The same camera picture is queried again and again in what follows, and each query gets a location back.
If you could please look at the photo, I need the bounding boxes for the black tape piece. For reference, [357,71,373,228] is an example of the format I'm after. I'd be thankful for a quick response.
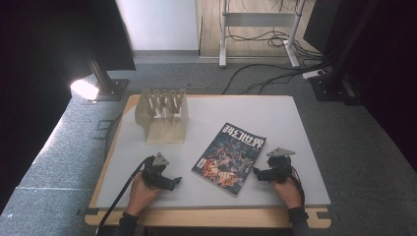
[76,206,100,217]

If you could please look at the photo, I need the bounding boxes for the white metal desk frame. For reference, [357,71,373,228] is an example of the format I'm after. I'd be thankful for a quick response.
[218,0,307,69]

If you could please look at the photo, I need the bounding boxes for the white power strip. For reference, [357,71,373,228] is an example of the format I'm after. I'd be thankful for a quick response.
[302,69,327,81]

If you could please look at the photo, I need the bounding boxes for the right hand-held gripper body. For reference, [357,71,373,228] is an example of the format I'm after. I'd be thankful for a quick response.
[266,147,296,184]

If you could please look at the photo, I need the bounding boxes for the white table mat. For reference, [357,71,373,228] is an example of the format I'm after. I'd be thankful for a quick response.
[94,94,331,209]

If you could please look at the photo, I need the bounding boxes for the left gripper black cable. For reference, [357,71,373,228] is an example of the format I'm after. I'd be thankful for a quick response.
[95,155,155,236]

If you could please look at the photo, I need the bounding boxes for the bright lamp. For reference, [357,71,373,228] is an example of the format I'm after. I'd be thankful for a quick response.
[70,78,100,101]

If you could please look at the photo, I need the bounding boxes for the person's right hand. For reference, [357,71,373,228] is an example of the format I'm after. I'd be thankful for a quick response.
[269,176,304,209]

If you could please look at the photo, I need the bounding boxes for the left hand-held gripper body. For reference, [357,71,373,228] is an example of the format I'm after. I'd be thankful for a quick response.
[141,151,170,190]

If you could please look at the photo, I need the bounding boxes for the tangled black cables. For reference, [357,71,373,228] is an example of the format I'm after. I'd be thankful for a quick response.
[226,29,325,61]

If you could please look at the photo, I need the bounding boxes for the person's left hand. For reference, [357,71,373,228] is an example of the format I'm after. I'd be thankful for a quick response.
[126,170,162,217]

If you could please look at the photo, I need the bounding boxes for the black floor cables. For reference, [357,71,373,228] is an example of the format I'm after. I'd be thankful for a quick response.
[220,61,328,96]

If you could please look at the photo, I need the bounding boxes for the dark illustrated magazine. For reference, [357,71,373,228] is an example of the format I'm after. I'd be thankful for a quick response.
[191,122,268,198]

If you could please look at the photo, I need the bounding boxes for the wooden file rack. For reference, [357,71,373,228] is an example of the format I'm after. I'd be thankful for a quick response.
[134,88,190,146]

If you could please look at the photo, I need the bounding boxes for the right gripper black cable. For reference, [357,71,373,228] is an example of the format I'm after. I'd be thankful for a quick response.
[289,164,307,208]

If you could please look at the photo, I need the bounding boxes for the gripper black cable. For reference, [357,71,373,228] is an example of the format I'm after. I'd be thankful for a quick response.
[95,155,155,236]
[289,164,307,208]

